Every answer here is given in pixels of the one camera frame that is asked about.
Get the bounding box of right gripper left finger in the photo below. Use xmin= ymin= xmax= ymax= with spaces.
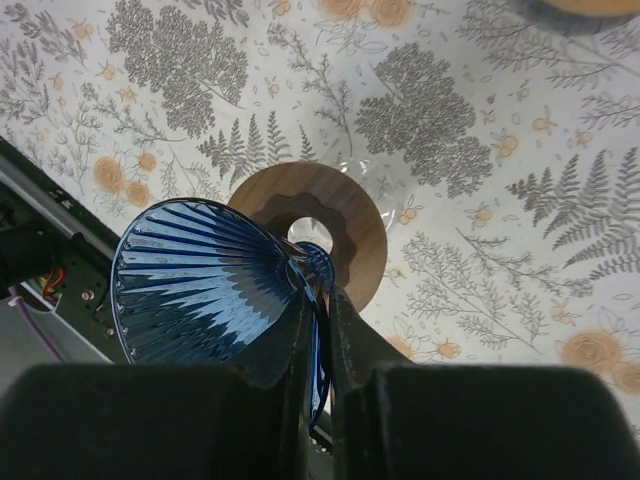
xmin=1 ymin=294 xmax=313 ymax=479

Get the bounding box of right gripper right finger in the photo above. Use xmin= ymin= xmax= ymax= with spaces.
xmin=329 ymin=287 xmax=639 ymax=479

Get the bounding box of dark wooden ring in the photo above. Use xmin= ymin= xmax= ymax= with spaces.
xmin=227 ymin=160 xmax=389 ymax=316

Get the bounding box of glass coffee server carafe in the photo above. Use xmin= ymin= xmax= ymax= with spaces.
xmin=506 ymin=0 xmax=638 ymax=36

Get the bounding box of light wooden dripper ring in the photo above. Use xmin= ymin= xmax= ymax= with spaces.
xmin=542 ymin=0 xmax=640 ymax=19

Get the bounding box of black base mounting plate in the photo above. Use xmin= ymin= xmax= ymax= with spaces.
xmin=0 ymin=134 xmax=336 ymax=456

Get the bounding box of floral patterned table mat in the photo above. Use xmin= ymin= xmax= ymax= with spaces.
xmin=1 ymin=1 xmax=639 ymax=410

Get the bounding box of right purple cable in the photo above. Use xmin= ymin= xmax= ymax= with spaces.
xmin=9 ymin=294 xmax=66 ymax=364

